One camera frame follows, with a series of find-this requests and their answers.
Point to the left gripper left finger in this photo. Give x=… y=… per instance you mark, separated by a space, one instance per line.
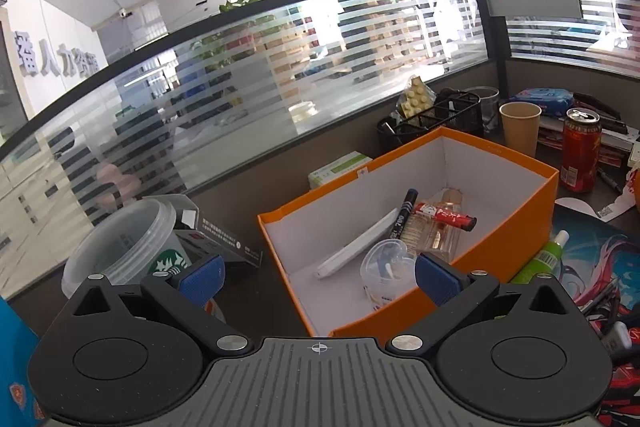
x=183 y=296

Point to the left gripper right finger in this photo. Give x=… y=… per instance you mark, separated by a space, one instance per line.
x=457 y=297

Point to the clear heart-shaped plastic container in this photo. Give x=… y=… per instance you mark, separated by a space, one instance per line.
x=387 y=272

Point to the red playing card box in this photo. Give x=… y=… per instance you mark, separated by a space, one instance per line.
x=446 y=216

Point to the green tube bottle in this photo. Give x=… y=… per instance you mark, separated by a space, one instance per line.
x=547 y=261

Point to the clear glass perfume bottle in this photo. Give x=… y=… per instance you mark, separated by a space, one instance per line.
x=439 y=239

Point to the black white carton box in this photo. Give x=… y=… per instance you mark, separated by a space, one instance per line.
x=215 y=236

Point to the cream lotion bottle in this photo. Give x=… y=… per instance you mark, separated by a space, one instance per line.
x=413 y=233

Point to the Starbucks plastic cup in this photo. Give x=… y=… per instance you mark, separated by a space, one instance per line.
x=154 y=234

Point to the black marker pen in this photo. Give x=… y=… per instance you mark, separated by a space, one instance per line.
x=404 y=213

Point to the white flat plastic stick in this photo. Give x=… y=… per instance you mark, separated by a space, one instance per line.
x=357 y=246

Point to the orange cardboard box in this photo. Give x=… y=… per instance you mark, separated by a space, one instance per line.
x=511 y=196

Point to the green white medicine box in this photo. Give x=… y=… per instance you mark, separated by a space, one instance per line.
x=347 y=163

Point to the black mesh desk organizer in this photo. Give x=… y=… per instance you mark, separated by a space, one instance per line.
x=453 y=109

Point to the brown paper cup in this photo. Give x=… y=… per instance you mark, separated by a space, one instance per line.
x=520 y=124

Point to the red drink can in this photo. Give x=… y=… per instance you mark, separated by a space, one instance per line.
x=582 y=133

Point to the cream building block plate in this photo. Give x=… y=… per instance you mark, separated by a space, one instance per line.
x=415 y=99

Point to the grey mesh waste bin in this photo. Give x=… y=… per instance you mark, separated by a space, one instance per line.
x=489 y=106

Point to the blue wet wipes pack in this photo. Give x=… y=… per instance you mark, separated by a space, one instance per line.
x=554 y=102

